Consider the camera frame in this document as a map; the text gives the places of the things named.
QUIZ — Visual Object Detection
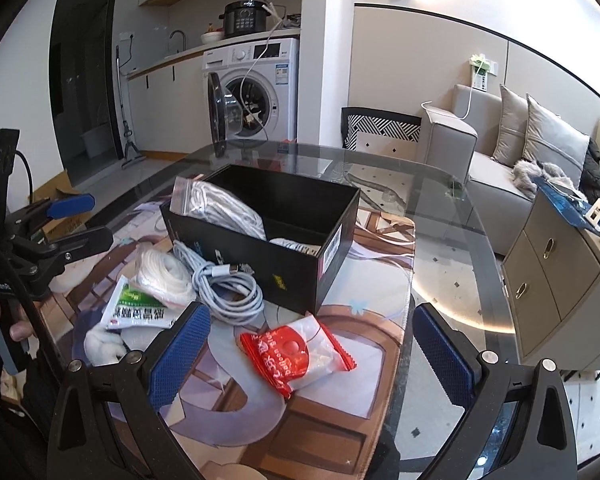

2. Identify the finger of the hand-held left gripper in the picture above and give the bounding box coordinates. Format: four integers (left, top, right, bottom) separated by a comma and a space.
14, 226, 115, 302
4, 193, 96, 237

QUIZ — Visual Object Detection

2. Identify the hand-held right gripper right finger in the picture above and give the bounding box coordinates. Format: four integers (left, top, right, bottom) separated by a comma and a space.
412, 302, 581, 480

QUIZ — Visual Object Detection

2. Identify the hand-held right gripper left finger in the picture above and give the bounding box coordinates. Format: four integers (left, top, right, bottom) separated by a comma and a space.
46, 302, 212, 480

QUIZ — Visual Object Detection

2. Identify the green white packet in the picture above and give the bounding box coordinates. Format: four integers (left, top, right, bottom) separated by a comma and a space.
105, 275, 181, 332

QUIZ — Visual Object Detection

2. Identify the white plush toy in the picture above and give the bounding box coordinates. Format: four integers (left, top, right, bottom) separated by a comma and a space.
83, 322, 141, 367

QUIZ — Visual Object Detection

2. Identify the white charging cable coil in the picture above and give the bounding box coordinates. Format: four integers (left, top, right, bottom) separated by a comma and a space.
172, 240, 266, 322

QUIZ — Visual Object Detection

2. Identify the white thread bundle bag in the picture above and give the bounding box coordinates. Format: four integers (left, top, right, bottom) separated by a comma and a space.
132, 242, 196, 311

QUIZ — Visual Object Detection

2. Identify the red white packet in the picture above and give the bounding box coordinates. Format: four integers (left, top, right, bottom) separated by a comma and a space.
239, 312, 357, 401

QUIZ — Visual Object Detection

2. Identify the black cardboard box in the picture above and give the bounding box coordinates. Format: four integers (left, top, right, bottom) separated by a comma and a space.
159, 162, 362, 316

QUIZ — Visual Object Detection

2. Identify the person's left hand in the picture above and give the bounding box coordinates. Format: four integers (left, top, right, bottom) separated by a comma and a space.
0, 296, 33, 356

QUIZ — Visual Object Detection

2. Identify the brown cardboard box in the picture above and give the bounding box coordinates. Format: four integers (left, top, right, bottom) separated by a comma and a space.
32, 170, 88, 246

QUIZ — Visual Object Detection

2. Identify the white plastic bin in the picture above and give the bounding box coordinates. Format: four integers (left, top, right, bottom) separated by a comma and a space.
82, 127, 111, 158

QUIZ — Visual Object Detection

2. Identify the mop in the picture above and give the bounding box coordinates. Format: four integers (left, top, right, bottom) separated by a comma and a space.
115, 45, 146, 171

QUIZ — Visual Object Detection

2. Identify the dark door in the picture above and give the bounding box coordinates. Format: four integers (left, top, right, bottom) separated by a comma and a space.
47, 0, 126, 186

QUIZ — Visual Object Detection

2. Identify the white kitchen counter cabinet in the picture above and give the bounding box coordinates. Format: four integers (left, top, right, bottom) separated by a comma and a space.
125, 37, 216, 161

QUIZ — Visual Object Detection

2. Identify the beige cabinet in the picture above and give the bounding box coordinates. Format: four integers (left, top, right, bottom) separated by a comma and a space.
500, 187, 600, 373

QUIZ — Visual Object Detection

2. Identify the blue flat item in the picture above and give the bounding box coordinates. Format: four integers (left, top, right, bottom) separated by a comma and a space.
535, 177, 600, 233

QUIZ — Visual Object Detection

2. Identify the grey fur item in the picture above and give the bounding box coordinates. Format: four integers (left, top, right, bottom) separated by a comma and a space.
511, 160, 581, 198

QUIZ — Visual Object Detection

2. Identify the grey sofa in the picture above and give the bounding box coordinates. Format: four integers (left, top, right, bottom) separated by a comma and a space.
420, 82, 600, 221

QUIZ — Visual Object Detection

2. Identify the black jacket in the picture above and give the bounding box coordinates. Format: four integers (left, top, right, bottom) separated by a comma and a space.
580, 137, 600, 206

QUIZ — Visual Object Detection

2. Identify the black white patterned chair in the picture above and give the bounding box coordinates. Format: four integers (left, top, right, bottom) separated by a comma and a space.
341, 106, 423, 153

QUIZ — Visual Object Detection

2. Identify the grey cushion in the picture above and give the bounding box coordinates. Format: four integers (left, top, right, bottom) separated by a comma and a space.
491, 84, 533, 168
522, 92, 592, 181

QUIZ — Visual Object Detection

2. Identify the white washing machine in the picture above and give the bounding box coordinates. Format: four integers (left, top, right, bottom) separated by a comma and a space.
201, 37, 301, 148

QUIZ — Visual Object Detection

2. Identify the black pressure cooker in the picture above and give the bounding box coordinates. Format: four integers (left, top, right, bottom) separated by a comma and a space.
222, 0, 276, 38

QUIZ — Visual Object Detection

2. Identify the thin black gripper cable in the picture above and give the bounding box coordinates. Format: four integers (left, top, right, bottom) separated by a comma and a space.
14, 150, 35, 208

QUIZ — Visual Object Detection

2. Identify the braided black gripper cable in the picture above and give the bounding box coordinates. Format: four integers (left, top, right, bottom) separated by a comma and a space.
0, 227, 56, 376

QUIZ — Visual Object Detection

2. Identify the zip bag with white cable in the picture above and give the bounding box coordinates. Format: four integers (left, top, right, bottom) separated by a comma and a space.
170, 176, 268, 241

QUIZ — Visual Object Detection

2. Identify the white hanging cable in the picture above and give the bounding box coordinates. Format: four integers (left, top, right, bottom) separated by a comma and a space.
237, 2, 288, 126

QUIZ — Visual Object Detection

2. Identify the white charger cable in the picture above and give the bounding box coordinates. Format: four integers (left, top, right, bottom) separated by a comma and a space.
421, 87, 481, 121

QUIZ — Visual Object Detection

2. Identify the green white wall charger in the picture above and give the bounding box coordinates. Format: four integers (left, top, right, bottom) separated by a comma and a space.
467, 55, 498, 92

